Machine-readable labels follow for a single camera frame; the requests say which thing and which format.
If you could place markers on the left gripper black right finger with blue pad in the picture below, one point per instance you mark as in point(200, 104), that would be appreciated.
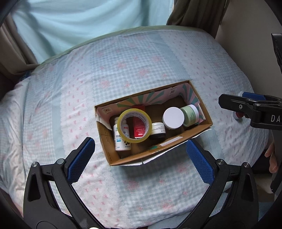
point(231, 200)

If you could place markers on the person's hand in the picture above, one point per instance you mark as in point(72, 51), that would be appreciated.
point(270, 153)

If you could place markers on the green jar white lid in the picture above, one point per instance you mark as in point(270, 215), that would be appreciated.
point(191, 115)

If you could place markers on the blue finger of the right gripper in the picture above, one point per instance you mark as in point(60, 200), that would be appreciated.
point(253, 96)

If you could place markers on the blue checked floral bedsheet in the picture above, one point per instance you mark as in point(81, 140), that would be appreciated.
point(51, 112)

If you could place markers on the large white lid jar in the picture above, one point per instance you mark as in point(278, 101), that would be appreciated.
point(173, 118)

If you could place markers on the dark brown curtain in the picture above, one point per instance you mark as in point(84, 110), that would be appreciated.
point(202, 14)

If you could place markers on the dark red jar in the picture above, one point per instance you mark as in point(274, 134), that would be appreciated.
point(237, 115)

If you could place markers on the red carton box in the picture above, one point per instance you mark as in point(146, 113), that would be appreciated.
point(138, 127)

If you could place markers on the light blue curtain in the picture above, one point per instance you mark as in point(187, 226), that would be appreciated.
point(52, 27)

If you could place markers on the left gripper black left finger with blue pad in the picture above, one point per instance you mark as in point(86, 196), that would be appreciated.
point(50, 201)

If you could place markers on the small white cream jar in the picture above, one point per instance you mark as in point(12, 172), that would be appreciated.
point(158, 131)

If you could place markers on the white supplement bottle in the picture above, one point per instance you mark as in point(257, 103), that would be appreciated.
point(120, 143)

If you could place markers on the open cardboard box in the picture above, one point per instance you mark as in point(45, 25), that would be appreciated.
point(148, 106)

